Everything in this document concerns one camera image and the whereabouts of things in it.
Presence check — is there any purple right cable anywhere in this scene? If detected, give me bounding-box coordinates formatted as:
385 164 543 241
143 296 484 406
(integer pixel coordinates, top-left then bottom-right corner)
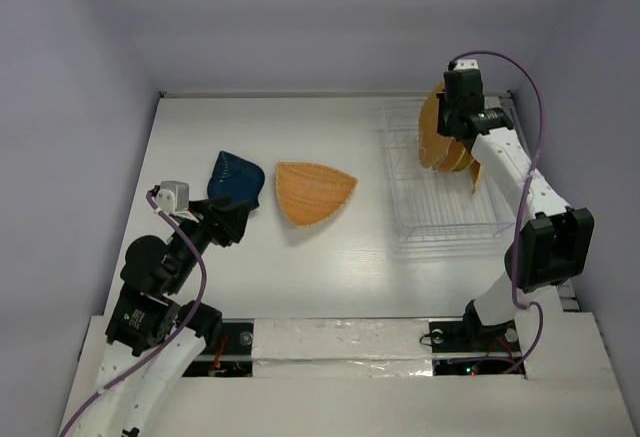
449 50 546 376

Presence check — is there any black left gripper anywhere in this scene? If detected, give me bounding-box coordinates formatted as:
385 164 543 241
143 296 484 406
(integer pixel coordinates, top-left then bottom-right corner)
167 193 253 291

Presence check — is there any triangular orange woven plate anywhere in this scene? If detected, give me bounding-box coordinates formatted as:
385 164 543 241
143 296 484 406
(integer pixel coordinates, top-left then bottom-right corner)
275 162 358 228

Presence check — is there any small orange woven plate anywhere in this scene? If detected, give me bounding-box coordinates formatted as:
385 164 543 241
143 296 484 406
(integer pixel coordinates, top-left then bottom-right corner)
469 161 483 194

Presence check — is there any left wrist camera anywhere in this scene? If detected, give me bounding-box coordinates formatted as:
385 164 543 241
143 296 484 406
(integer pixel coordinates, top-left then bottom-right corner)
152 180 190 218

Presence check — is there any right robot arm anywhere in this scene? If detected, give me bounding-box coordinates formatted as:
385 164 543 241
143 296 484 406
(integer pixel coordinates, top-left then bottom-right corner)
428 59 595 354

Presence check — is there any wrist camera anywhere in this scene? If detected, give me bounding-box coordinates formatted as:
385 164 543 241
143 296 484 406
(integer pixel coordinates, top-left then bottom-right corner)
152 180 190 218
448 58 479 72

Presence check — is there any round orange woven plate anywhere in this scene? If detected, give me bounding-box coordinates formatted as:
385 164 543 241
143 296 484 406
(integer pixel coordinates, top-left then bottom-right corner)
438 140 466 173

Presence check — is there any square orange woven plate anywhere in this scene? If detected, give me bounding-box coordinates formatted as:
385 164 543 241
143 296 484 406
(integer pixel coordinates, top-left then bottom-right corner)
418 81 451 168

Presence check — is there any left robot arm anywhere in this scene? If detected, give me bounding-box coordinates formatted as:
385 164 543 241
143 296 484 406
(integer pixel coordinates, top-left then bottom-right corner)
77 188 252 436

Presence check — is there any white foam front board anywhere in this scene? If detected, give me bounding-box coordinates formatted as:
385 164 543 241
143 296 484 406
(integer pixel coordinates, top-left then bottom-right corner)
62 312 634 436

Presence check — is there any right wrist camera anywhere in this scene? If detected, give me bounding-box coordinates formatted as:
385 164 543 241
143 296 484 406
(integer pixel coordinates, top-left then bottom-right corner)
448 58 479 72

